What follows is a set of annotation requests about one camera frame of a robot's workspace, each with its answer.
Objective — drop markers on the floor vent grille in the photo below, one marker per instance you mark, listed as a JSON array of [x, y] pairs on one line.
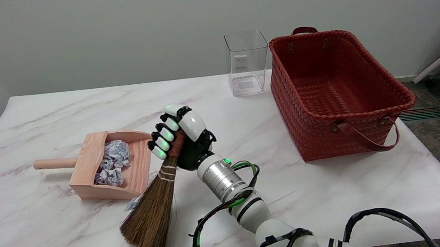
[[423, 113]]

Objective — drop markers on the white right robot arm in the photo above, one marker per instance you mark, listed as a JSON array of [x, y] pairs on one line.
[[250, 214]]

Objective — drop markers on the brown straw hand broom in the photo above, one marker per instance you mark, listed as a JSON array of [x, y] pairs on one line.
[[152, 220]]

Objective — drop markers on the wooden dustpan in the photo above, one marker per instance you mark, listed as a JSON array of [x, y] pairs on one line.
[[86, 170]]

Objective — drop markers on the large paper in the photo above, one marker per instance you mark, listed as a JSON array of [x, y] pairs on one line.
[[132, 204]]

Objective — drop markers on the red woven basket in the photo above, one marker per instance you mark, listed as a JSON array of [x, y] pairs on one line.
[[334, 87]]

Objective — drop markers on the clear plastic container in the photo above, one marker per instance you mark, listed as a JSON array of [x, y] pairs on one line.
[[248, 63]]

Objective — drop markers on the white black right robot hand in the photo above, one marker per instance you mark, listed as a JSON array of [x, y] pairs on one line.
[[193, 124]]

